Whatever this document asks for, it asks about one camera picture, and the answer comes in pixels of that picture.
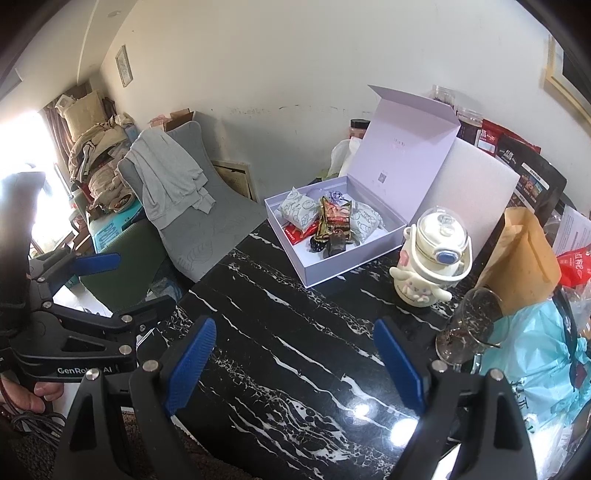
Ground grey chair with cloth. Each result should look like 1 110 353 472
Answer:
117 121 269 283

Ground beige cushion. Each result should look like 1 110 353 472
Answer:
55 90 105 139

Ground grey garment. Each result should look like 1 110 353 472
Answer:
124 129 217 229

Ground red plastic packet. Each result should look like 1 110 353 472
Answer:
556 247 591 289

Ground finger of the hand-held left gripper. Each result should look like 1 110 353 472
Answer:
28 251 122 298
44 295 178 356

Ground lavender gift box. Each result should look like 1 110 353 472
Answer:
264 84 461 289

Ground cardboard box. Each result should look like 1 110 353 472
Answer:
148 108 195 132

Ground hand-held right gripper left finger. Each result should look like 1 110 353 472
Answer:
53 318 218 480

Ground clear glass mug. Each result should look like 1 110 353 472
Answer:
435 286 511 370

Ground gold picture frame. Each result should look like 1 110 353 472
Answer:
542 34 591 112

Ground white foam sheet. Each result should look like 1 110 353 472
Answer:
427 138 522 259

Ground black cable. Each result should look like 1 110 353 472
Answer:
0 411 68 444

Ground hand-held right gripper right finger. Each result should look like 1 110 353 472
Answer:
374 318 539 480

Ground cream cartoon water bottle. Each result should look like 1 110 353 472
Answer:
389 208 474 317

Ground green chair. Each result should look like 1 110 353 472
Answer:
81 222 185 315

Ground brown snack packet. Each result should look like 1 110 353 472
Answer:
316 196 356 241

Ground teal plastic bag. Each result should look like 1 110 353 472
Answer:
480 300 591 428

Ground black bag strap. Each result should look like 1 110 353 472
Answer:
549 288 591 388

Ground brown paper bag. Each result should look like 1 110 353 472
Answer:
475 206 561 317

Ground printed paper sheet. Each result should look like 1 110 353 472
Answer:
551 204 591 257

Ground red snack packet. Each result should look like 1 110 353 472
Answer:
283 219 324 244

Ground blue printed box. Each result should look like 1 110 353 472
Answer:
90 203 144 252

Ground black snack pouch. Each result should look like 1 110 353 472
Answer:
496 134 568 213

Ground red food package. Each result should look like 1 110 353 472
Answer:
475 119 541 160

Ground pile of clothes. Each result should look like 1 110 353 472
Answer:
69 115 139 215

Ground small wall picture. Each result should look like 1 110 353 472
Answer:
115 45 134 87

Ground white pastry packet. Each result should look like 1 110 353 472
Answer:
276 186 319 230
353 200 385 244

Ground dark food jar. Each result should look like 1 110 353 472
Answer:
455 107 483 144

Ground person's left hand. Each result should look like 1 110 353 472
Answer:
0 376 64 414

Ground white crumpled bag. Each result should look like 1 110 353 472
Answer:
327 138 365 178

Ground wooden frame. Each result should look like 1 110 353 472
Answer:
210 159 257 204

